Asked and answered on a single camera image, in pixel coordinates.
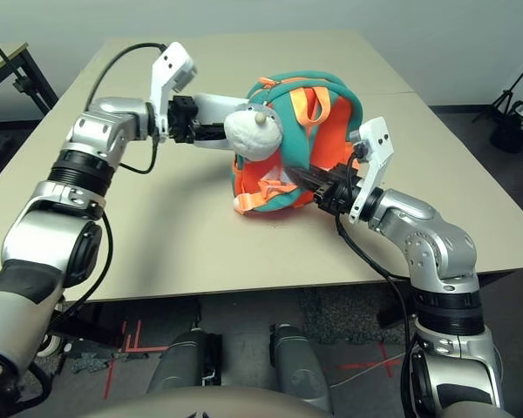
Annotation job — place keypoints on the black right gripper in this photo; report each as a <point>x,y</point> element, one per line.
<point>337,191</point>

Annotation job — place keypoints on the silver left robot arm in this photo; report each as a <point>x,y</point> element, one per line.
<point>39,244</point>

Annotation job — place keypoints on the black bucket with items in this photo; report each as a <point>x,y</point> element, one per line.
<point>512,128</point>

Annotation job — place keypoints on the black tripod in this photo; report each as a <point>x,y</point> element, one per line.
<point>510,87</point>

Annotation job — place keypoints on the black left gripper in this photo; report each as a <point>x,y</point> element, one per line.
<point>184,119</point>

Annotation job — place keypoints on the dark grey robot leg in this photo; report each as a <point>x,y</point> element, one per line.
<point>300,366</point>
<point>183,361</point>

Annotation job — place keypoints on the teal orange backpack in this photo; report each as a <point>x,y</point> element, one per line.
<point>327,122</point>

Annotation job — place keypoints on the grey robot torso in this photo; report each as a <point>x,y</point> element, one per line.
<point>200,405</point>

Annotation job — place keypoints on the beige side table black frame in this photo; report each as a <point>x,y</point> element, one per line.
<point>8,65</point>

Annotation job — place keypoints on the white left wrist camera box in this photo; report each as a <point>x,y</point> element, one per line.
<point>170,65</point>

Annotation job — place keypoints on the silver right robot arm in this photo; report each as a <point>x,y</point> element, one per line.
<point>436,252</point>

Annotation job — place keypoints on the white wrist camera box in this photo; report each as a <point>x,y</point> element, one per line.
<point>170,65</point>
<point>377,148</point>

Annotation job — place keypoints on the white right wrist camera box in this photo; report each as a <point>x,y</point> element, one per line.
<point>377,148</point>

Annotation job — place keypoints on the white caster wheel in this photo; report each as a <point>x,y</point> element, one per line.
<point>51,345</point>

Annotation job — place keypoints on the dark grey right robot leg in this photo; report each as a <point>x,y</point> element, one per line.
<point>300,366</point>

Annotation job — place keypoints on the dark grey left robot leg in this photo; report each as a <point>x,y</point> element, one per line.
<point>183,361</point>

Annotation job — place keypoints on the grey white plush dolphin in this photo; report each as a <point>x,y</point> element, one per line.
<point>253,135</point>

